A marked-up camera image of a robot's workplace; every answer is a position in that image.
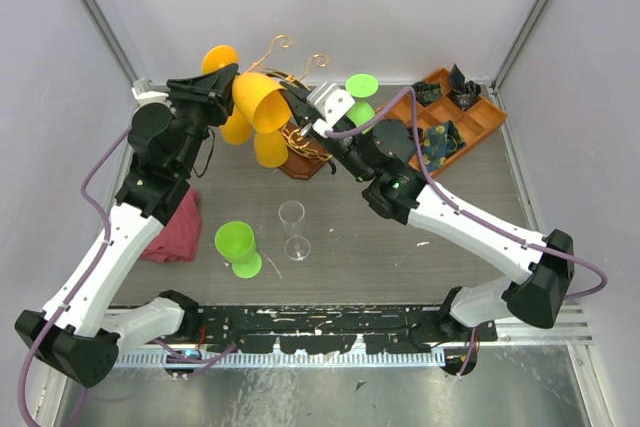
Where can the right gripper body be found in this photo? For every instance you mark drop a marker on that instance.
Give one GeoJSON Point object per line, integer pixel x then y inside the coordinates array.
{"type": "Point", "coordinates": [345, 151]}

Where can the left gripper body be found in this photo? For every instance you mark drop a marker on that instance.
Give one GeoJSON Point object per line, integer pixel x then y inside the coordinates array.
{"type": "Point", "coordinates": [197, 107]}

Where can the orange goblet front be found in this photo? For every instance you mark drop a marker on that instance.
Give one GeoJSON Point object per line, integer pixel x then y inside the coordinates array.
{"type": "Point", "coordinates": [257, 97]}

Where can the orange goblet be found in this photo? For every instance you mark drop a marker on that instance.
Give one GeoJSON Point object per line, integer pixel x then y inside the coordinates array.
{"type": "Point", "coordinates": [270, 149]}
{"type": "Point", "coordinates": [236, 130]}
{"type": "Point", "coordinates": [257, 97]}

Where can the green goblet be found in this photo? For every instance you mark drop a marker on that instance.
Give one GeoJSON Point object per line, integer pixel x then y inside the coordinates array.
{"type": "Point", "coordinates": [235, 242]}
{"type": "Point", "coordinates": [361, 87]}

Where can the green goblet front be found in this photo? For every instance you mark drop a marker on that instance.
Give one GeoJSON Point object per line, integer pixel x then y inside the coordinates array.
{"type": "Point", "coordinates": [235, 242]}

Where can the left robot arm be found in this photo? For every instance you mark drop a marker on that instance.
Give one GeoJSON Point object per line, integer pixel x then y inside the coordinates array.
{"type": "Point", "coordinates": [72, 333]}

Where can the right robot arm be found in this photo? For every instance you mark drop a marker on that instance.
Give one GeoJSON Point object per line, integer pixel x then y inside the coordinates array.
{"type": "Point", "coordinates": [537, 269]}

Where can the clear champagne flute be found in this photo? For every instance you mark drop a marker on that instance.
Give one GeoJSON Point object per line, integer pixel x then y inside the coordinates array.
{"type": "Point", "coordinates": [292, 216]}

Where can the dark rolled cloth in tray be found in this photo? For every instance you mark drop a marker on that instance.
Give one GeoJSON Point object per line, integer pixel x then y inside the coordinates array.
{"type": "Point", "coordinates": [426, 92]}

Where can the red cloth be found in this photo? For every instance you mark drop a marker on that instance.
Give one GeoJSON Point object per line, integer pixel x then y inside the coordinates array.
{"type": "Point", "coordinates": [179, 239]}

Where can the blue yellow patterned cloth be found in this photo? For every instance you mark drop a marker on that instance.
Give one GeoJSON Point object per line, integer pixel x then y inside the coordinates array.
{"type": "Point", "coordinates": [439, 143]}

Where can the dark folded cloth in tray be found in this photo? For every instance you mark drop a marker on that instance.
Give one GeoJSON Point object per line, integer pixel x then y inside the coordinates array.
{"type": "Point", "coordinates": [463, 93]}

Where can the wooden compartment tray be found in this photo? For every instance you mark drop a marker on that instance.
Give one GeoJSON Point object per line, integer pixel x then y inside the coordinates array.
{"type": "Point", "coordinates": [474, 125]}

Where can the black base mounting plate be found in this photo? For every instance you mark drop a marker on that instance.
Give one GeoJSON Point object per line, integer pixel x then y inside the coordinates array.
{"type": "Point", "coordinates": [318, 329]}

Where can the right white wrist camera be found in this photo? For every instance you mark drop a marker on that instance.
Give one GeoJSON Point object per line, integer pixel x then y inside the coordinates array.
{"type": "Point", "coordinates": [332, 103]}

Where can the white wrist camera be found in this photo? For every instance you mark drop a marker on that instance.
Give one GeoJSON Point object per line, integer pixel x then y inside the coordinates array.
{"type": "Point", "coordinates": [332, 103]}
{"type": "Point", "coordinates": [145, 92]}

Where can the gold wire wine glass rack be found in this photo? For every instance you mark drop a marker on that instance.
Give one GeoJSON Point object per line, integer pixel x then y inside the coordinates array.
{"type": "Point", "coordinates": [306, 157]}

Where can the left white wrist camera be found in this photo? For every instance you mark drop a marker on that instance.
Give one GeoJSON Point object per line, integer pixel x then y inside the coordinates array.
{"type": "Point", "coordinates": [145, 92]}

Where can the slotted cable duct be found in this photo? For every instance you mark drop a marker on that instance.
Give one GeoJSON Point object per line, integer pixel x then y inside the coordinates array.
{"type": "Point", "coordinates": [157, 357]}

